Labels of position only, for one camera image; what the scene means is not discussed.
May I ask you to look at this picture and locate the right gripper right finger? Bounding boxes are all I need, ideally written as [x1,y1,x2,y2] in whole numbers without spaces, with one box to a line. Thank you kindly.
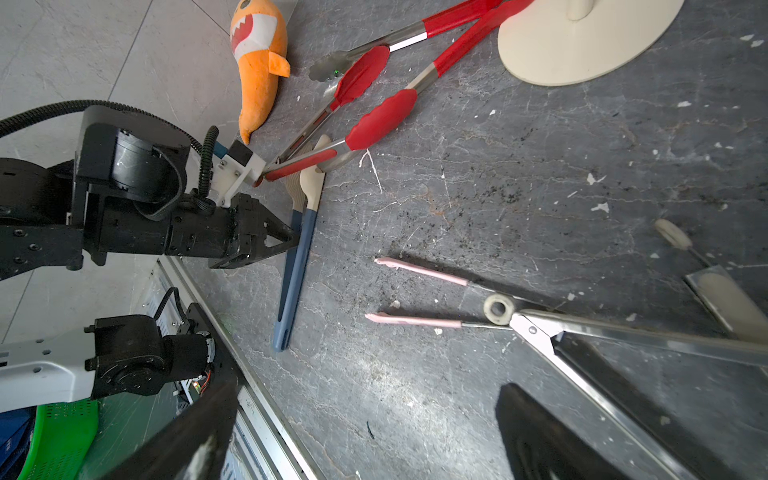
[495,383,626,480]

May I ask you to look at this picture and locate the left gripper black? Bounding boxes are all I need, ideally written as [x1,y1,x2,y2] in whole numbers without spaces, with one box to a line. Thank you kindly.
[89,193,299,269]

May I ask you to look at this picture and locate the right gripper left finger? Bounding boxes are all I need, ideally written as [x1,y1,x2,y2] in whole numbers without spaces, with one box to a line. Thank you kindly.
[104,382,238,479]

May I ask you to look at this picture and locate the blue handle cream tongs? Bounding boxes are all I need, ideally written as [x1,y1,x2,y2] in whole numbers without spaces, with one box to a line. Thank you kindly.
[272,166,326,352]

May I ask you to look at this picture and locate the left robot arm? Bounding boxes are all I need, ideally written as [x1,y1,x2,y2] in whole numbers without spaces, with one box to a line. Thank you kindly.
[1,100,299,412]

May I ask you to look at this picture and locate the pink tip small tongs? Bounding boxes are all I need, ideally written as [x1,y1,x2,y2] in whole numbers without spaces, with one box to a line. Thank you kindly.
[365,257,543,331]

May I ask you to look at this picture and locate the red silicone tip tongs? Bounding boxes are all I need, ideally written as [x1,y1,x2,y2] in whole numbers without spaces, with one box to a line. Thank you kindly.
[261,46,418,181]

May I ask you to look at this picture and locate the left cream utensil stand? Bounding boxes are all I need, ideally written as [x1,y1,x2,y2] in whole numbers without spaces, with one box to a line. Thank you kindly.
[497,0,684,87]

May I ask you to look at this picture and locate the orange shark plush toy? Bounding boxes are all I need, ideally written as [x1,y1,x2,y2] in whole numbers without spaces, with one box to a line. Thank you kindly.
[230,0,291,144]

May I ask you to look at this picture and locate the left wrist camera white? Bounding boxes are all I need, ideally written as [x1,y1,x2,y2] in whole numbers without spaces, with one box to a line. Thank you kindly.
[209,139,266,208]

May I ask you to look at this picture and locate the wide cream handle tongs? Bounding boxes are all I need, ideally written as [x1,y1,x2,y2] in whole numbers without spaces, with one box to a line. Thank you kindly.
[654,219,767,345]

